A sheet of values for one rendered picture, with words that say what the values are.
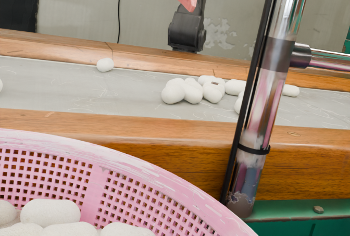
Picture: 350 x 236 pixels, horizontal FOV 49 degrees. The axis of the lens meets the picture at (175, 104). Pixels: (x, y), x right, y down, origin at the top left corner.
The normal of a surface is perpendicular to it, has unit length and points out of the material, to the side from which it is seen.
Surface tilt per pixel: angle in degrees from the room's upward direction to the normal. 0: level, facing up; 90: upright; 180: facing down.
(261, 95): 90
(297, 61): 101
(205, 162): 90
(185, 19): 64
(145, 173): 75
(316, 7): 89
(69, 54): 45
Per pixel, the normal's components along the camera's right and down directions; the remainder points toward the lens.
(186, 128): 0.18, -0.95
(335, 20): -0.95, -0.09
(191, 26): -0.18, -0.22
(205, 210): -0.70, -0.22
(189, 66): 0.35, -0.45
